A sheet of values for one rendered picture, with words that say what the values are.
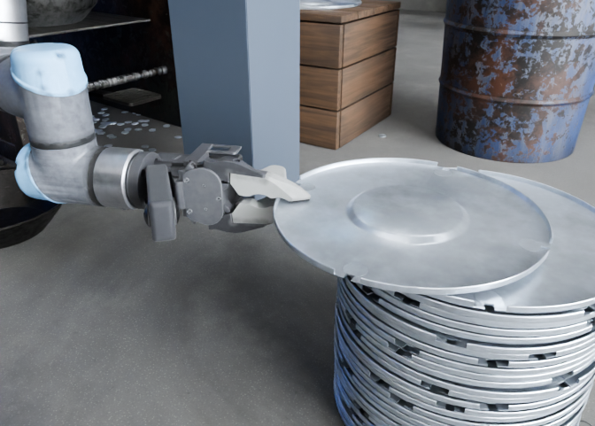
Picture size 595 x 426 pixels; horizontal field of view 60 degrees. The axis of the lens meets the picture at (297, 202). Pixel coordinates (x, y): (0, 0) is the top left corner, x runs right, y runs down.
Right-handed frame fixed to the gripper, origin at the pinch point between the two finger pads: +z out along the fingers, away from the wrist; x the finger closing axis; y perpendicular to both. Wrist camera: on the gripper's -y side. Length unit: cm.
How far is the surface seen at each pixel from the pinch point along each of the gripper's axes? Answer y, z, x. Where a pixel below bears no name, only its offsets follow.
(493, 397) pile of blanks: -14.5, 21.1, 10.3
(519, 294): -11.7, 22.0, 0.8
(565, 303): -12.2, 25.6, 0.8
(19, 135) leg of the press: 48, -75, 14
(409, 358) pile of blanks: -13.0, 13.4, 8.6
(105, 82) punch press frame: 74, -68, 8
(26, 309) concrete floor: 4, -44, 25
